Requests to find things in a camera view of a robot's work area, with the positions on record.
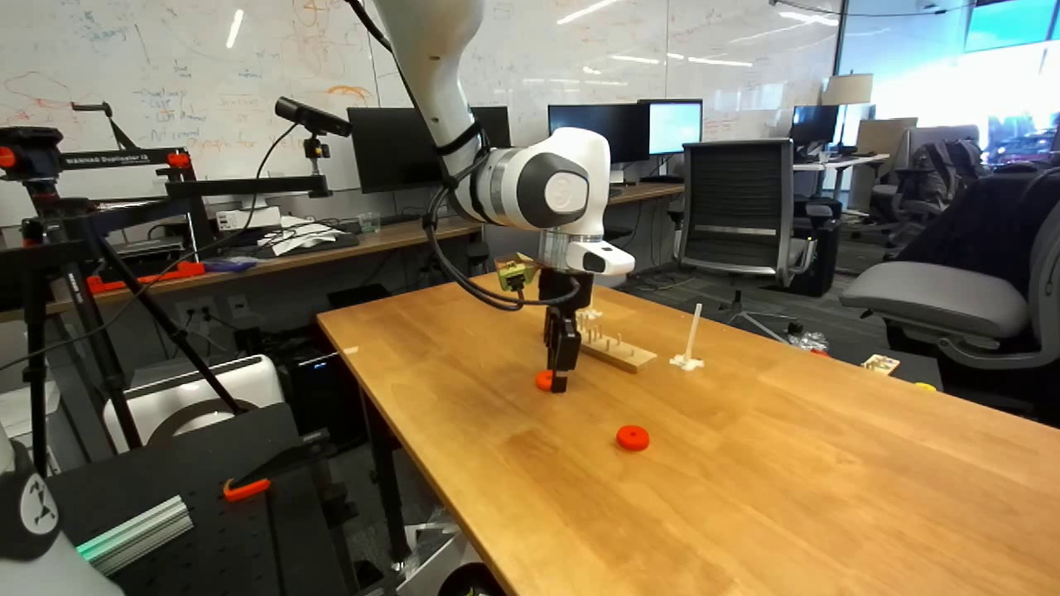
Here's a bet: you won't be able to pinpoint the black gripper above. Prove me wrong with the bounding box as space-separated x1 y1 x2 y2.
538 269 597 396

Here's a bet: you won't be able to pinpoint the wooden peg board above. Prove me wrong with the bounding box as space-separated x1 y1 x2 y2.
577 327 659 373

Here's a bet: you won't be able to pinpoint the black table leg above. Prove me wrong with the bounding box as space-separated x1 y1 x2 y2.
358 401 418 567

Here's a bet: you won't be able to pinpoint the long wooden desk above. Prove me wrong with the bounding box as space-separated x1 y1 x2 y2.
86 180 688 325

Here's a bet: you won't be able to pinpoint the black mesh office chair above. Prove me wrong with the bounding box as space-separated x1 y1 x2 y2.
671 140 840 302

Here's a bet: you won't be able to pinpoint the lit computer monitor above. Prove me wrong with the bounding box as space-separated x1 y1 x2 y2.
640 97 705 160

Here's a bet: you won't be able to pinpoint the large black computer monitor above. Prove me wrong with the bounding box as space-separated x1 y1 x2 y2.
345 102 513 191

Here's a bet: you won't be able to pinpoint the white papers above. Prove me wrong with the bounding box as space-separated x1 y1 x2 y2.
254 217 351 259

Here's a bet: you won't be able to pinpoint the white robot controller box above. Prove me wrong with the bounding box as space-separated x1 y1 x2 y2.
98 351 289 458

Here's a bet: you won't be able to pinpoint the grey office chair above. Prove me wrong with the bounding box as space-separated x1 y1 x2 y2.
837 197 1060 428

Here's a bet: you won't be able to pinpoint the black equipment case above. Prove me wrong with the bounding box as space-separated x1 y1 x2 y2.
45 401 358 596

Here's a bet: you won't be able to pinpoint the beige lamp shade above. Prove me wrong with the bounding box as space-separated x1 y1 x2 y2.
821 71 878 109

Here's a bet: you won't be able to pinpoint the dark background office chair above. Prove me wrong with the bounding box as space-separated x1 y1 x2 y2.
863 135 989 243

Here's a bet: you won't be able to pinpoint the red tool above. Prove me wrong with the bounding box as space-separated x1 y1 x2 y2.
83 259 211 299

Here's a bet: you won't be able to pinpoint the silver metal tube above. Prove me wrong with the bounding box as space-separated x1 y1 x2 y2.
73 493 196 580

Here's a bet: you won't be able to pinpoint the black cap with logo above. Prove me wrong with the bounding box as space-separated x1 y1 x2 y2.
0 467 66 563

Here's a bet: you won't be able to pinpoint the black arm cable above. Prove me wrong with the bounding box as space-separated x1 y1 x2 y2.
423 180 590 314

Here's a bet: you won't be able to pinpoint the black clamp orange handle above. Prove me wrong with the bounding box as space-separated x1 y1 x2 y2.
220 428 334 506

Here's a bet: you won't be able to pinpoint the black stereo camera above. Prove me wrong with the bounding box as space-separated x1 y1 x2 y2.
270 93 358 142

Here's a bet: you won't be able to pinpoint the black camera tripod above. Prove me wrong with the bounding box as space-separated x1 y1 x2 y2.
0 101 334 467

